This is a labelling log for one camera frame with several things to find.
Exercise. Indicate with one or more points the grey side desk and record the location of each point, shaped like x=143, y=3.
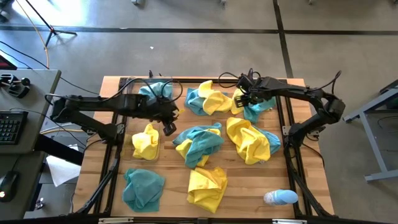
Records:
x=37, y=93

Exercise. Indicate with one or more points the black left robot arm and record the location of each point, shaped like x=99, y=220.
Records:
x=93, y=105

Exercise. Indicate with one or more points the light blue microfiber towel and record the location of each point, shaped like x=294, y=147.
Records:
x=146, y=91

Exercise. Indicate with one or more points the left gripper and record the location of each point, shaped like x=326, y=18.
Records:
x=161, y=112

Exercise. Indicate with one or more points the black aluminium table frame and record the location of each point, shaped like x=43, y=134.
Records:
x=189, y=80

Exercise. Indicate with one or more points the black table edge clamp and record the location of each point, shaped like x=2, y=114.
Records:
x=150, y=74

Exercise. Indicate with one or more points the dark monitor corner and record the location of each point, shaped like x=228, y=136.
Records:
x=6, y=63

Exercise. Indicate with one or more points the black desk clamp tool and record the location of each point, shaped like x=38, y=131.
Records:
x=18, y=90

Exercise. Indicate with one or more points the silver metal bracket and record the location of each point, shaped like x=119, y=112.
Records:
x=116, y=220
x=289, y=221

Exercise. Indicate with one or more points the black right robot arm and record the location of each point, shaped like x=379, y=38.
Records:
x=298, y=91

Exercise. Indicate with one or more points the black tripod stand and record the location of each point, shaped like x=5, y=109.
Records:
x=53, y=31

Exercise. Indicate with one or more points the white paper sheet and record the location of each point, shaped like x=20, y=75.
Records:
x=62, y=171

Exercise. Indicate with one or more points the grey metal table frame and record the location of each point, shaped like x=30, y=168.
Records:
x=374, y=146

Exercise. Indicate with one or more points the black desk support bar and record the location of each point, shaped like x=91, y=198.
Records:
x=59, y=149

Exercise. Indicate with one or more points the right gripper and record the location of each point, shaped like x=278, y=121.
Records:
x=259, y=88

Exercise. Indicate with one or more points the black computer mouse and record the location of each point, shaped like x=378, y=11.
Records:
x=7, y=186

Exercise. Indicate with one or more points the dark teal microfiber towel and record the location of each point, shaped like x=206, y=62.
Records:
x=143, y=189

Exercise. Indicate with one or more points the black keyboard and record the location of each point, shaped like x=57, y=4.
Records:
x=12, y=127

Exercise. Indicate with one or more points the water bottle with blue label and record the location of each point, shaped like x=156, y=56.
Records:
x=284, y=197

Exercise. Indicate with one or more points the small silver caster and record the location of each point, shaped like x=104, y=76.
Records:
x=39, y=203

